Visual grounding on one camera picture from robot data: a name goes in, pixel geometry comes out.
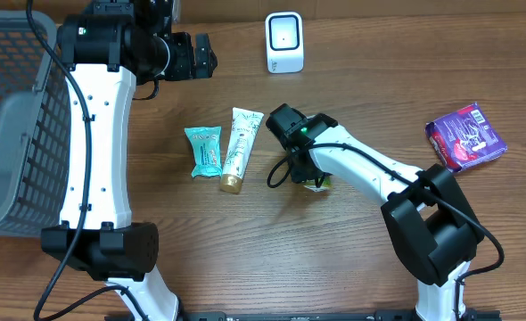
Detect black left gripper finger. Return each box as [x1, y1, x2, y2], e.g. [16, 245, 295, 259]
[193, 58, 218, 78]
[195, 33, 212, 58]

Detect white Pantene tube gold cap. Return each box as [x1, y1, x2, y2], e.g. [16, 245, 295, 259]
[219, 107, 264, 193]

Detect teal wet wipes packet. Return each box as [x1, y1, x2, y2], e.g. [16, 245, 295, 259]
[185, 127, 222, 177]

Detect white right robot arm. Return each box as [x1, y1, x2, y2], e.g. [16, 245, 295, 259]
[266, 103, 484, 320]

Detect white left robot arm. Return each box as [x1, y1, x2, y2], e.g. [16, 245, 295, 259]
[41, 0, 218, 321]

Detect white barcode scanner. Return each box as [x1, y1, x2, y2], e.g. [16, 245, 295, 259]
[265, 12, 304, 74]

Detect dark grey plastic basket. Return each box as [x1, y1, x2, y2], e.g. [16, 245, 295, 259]
[0, 11, 70, 237]

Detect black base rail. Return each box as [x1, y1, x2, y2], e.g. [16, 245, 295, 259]
[185, 307, 503, 321]

